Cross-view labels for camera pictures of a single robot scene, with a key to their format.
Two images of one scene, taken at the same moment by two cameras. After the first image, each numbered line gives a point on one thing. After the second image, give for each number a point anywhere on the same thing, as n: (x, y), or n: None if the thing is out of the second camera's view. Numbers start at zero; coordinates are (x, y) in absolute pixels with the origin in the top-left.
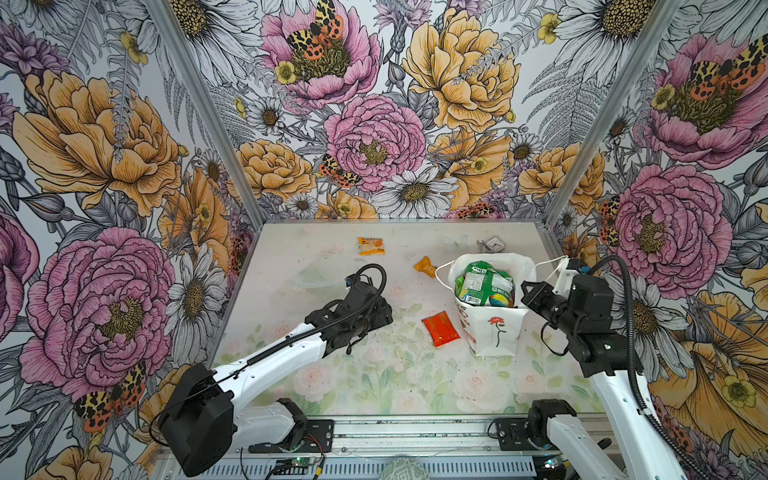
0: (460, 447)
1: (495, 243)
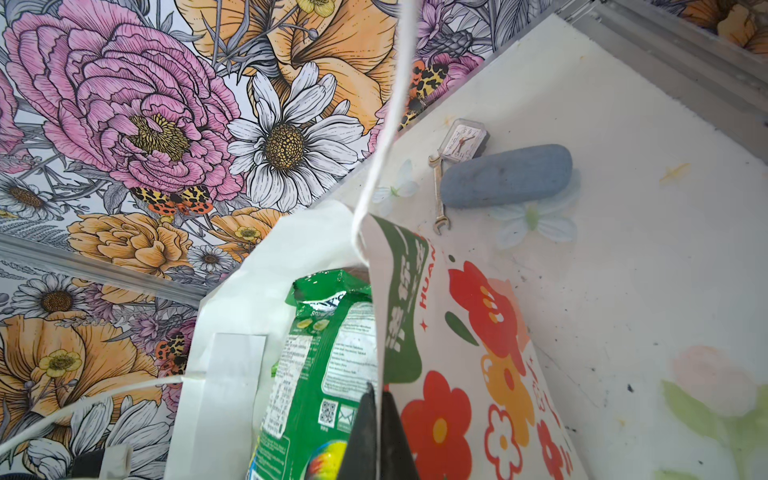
0: None
1: (462, 141)
